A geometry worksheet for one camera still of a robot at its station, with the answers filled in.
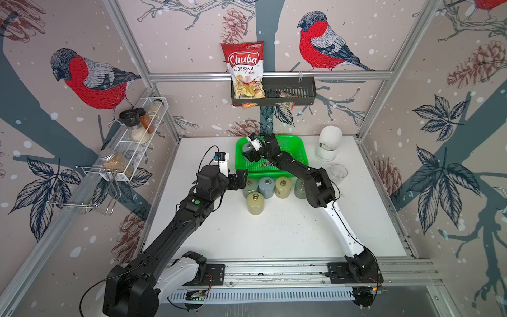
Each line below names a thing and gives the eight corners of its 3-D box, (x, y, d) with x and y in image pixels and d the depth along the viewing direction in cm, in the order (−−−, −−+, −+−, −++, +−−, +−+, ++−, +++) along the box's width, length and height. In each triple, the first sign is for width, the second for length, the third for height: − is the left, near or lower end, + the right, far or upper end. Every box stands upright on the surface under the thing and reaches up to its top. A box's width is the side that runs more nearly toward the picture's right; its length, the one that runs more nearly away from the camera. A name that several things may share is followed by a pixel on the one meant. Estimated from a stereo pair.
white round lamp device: (317, 161, 111) (325, 140, 98) (313, 147, 118) (320, 125, 105) (336, 161, 111) (346, 140, 98) (331, 147, 118) (340, 125, 105)
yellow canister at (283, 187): (274, 198, 97) (276, 188, 89) (274, 186, 101) (275, 176, 94) (290, 198, 97) (292, 188, 89) (288, 186, 101) (291, 175, 94)
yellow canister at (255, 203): (247, 214, 91) (246, 206, 84) (248, 201, 96) (247, 191, 89) (264, 214, 91) (264, 206, 84) (263, 201, 96) (264, 191, 89)
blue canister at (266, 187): (258, 200, 96) (258, 190, 89) (258, 187, 101) (258, 176, 94) (274, 200, 96) (275, 190, 89) (273, 187, 101) (274, 176, 93)
